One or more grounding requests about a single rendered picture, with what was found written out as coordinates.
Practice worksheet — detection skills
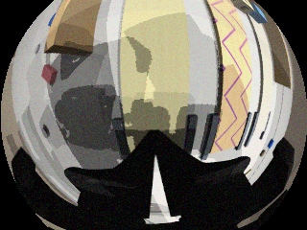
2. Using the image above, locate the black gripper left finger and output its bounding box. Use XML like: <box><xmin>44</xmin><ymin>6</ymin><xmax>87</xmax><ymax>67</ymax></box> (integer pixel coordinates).
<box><xmin>64</xmin><ymin>130</ymin><xmax>154</xmax><ymax>219</ymax></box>

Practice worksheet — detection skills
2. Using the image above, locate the small red block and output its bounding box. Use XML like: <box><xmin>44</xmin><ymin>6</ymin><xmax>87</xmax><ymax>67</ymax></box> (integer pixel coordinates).
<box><xmin>41</xmin><ymin>64</ymin><xmax>58</xmax><ymax>84</ymax></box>

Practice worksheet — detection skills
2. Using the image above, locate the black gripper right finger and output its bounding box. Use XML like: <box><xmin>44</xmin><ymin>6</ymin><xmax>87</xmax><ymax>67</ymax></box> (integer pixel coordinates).
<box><xmin>153</xmin><ymin>129</ymin><xmax>250</xmax><ymax>216</ymax></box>

